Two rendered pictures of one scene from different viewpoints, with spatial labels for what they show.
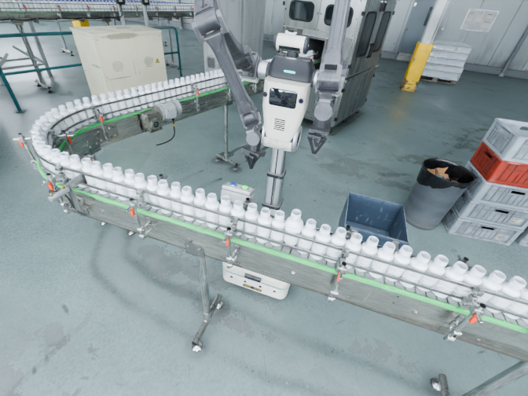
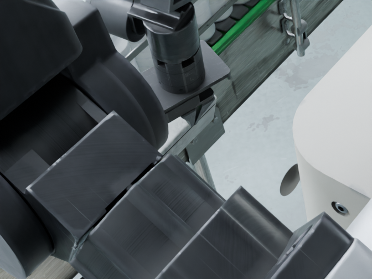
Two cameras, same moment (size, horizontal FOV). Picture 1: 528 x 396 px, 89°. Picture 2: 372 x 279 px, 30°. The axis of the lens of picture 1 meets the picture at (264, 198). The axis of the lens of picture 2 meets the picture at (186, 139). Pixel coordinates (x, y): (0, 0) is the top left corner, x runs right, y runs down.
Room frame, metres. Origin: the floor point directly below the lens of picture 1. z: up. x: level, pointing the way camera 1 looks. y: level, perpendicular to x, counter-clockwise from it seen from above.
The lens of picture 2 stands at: (1.50, -0.39, 1.83)
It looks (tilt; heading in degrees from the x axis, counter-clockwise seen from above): 49 degrees down; 132
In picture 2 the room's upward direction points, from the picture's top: 19 degrees counter-clockwise
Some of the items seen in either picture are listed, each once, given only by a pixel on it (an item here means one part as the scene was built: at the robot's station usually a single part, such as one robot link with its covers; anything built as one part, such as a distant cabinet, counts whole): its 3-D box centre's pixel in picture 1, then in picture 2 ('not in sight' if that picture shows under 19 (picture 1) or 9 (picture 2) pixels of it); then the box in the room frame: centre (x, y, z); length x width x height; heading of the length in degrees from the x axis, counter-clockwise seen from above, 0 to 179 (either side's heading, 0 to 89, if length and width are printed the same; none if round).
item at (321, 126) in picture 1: (321, 120); not in sight; (0.92, -0.18, 1.51); 0.10 x 0.07 x 0.07; 165
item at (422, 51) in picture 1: (416, 67); not in sight; (7.74, -3.55, 0.55); 0.40 x 0.40 x 1.10; 75
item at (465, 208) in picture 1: (489, 203); not in sight; (2.23, -2.28, 0.33); 0.61 x 0.41 x 0.22; 82
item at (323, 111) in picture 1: (327, 97); not in sight; (0.88, -0.17, 1.60); 0.12 x 0.09 x 0.12; 168
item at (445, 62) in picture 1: (438, 60); not in sight; (9.45, -4.93, 0.50); 1.24 x 1.03 x 1.00; 78
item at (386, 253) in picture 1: (382, 259); not in sight; (0.68, -0.48, 1.08); 0.06 x 0.06 x 0.17
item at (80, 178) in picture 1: (75, 200); not in sight; (0.97, 0.93, 0.96); 0.23 x 0.10 x 0.27; 165
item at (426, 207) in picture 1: (432, 196); not in sight; (2.27, -1.72, 0.32); 0.45 x 0.45 x 0.64
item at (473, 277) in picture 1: (467, 283); not in sight; (0.62, -0.76, 1.08); 0.06 x 0.06 x 0.17
